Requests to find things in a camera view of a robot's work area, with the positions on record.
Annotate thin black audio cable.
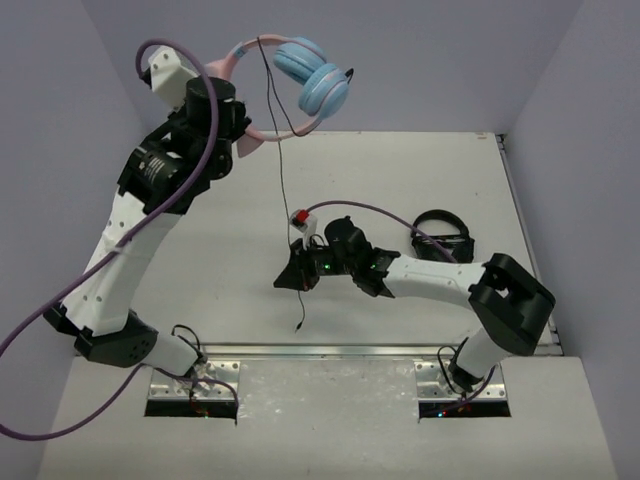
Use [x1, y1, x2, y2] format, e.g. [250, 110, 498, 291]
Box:
[255, 35, 357, 334]

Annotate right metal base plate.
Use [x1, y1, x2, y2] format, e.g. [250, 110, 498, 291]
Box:
[414, 357, 507, 403]

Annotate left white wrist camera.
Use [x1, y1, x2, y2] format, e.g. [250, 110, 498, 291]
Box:
[141, 46, 198, 111]

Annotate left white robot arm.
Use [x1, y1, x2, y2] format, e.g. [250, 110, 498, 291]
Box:
[44, 78, 250, 376]

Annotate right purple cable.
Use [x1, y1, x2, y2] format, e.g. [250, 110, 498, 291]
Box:
[307, 200, 501, 406]

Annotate metal table rail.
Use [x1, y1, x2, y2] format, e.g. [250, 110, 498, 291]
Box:
[74, 341, 561, 359]

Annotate metal base plate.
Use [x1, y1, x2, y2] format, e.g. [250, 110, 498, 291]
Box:
[147, 359, 240, 402]
[414, 357, 507, 403]

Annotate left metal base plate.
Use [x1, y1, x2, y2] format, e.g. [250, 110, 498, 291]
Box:
[147, 359, 240, 402]

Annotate black headphones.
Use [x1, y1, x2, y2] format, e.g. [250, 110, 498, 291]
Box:
[410, 209, 475, 263]

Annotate pink blue cat-ear headphones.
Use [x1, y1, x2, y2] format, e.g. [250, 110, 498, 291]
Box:
[205, 34, 354, 157]

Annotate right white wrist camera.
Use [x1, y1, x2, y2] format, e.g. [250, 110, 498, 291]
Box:
[289, 209, 318, 248]

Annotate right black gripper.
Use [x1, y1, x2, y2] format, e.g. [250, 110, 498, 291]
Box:
[276, 235, 357, 291]

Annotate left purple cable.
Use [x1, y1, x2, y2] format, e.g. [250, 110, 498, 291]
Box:
[0, 39, 241, 442]

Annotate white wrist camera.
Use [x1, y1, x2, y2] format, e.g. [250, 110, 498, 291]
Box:
[141, 46, 198, 111]
[289, 209, 318, 248]

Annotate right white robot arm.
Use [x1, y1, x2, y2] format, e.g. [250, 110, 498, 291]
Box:
[273, 216, 556, 392]

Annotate purple cable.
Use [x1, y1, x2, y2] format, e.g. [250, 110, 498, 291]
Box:
[0, 39, 241, 442]
[307, 200, 501, 406]

